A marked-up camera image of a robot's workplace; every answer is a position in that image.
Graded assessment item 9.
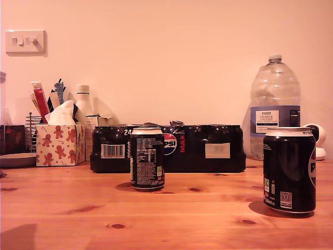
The Pepsi can with QR code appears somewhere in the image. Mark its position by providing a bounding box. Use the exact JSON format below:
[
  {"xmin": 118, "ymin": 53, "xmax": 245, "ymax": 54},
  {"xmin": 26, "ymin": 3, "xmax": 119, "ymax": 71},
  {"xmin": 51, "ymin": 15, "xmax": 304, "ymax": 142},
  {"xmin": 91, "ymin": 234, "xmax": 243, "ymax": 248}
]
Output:
[{"xmin": 262, "ymin": 127, "xmax": 317, "ymax": 216}]

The Pepsi can with nutrition print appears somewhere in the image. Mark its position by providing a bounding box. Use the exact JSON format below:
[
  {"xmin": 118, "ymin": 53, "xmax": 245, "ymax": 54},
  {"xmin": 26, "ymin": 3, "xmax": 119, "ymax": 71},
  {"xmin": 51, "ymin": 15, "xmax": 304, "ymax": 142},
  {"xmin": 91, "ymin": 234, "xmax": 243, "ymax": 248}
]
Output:
[{"xmin": 130, "ymin": 127, "xmax": 166, "ymax": 192}]

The black Pepsi Max can pack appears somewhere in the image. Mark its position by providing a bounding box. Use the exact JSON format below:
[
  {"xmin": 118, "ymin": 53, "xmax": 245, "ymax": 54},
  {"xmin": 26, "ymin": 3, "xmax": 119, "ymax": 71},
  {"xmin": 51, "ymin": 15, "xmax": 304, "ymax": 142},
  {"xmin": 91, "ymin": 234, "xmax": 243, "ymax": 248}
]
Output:
[{"xmin": 89, "ymin": 121, "xmax": 247, "ymax": 174}]

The small white carton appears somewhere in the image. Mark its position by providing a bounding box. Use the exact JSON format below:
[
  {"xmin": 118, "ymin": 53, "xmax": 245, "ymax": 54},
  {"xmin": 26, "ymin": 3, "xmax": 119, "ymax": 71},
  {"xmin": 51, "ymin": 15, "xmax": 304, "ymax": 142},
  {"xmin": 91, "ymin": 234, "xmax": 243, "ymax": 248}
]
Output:
[{"xmin": 84, "ymin": 114, "xmax": 114, "ymax": 161}]

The white plastic bottle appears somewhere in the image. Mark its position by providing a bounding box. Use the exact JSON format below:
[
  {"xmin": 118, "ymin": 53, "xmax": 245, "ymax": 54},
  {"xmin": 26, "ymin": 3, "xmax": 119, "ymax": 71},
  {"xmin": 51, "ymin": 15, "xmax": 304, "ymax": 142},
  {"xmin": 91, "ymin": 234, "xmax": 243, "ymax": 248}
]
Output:
[{"xmin": 74, "ymin": 84, "xmax": 92, "ymax": 123}]

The white paper tissue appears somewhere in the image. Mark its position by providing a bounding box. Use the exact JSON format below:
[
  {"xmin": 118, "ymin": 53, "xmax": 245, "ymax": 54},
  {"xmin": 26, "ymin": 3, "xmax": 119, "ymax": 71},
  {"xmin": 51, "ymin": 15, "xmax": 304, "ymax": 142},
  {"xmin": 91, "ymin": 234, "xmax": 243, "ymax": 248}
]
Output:
[{"xmin": 44, "ymin": 99, "xmax": 78, "ymax": 126}]

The gingerbread print tissue box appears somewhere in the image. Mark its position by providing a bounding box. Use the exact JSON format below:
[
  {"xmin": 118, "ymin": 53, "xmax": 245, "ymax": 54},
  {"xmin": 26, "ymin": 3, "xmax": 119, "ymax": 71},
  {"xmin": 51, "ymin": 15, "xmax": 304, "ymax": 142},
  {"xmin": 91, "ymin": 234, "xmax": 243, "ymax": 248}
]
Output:
[{"xmin": 35, "ymin": 123, "xmax": 86, "ymax": 167}]

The blue patterned packet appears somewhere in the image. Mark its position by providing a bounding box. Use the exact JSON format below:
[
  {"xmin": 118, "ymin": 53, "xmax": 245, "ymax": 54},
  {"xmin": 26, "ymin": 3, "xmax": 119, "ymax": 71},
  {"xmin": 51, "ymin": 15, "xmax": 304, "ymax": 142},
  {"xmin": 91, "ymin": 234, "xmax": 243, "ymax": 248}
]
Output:
[{"xmin": 54, "ymin": 81, "xmax": 66, "ymax": 105}]

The large clear water bottle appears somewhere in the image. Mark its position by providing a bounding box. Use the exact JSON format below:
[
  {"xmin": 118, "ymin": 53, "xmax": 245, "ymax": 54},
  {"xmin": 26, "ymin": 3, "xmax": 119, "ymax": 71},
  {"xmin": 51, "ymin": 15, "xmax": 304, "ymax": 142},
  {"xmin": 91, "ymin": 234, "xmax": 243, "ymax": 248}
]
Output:
[{"xmin": 249, "ymin": 54, "xmax": 302, "ymax": 161}]

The black and white striped tube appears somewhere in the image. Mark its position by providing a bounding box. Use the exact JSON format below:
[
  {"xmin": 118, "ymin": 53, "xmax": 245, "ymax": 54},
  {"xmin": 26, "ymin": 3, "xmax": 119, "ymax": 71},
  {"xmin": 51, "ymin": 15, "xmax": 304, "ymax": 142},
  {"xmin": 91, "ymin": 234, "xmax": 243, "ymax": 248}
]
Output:
[{"xmin": 46, "ymin": 93, "xmax": 62, "ymax": 113}]

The grey shallow dish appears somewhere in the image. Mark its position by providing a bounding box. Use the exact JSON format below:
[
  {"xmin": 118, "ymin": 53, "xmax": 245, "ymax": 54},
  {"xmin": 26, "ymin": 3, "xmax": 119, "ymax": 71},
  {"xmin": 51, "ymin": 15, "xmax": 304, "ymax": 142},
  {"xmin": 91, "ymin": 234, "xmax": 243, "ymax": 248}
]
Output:
[{"xmin": 0, "ymin": 153, "xmax": 37, "ymax": 169}]

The metal wire basket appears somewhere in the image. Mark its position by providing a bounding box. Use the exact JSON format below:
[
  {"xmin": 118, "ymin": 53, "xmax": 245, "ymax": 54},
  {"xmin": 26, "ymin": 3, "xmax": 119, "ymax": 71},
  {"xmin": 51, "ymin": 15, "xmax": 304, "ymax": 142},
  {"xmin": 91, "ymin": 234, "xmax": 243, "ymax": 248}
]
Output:
[{"xmin": 25, "ymin": 111, "xmax": 43, "ymax": 153}]

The small white round camera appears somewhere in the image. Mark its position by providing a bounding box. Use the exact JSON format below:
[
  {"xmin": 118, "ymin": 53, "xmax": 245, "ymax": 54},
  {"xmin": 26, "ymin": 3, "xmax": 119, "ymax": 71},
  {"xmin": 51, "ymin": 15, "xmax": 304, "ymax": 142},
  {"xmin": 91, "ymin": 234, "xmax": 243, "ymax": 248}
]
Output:
[{"xmin": 301, "ymin": 123, "xmax": 327, "ymax": 160}]

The white wall switch plate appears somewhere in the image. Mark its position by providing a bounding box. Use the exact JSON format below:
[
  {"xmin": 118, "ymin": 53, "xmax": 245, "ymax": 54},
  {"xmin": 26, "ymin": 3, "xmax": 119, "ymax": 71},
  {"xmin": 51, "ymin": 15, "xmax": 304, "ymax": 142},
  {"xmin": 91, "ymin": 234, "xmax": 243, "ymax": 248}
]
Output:
[{"xmin": 5, "ymin": 30, "xmax": 48, "ymax": 57}]

